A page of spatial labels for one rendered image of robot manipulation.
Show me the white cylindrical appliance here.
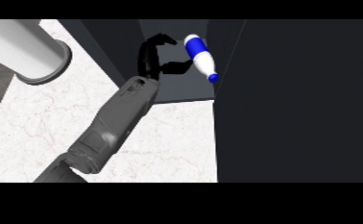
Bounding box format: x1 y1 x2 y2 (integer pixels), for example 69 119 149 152
0 18 74 87

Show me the dark grey cabinet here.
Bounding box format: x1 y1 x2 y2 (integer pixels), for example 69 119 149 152
57 18 248 104

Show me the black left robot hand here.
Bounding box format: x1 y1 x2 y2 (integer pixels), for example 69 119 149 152
136 33 196 82

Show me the blue and white water bottle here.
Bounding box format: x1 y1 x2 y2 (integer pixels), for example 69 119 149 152
181 34 220 85

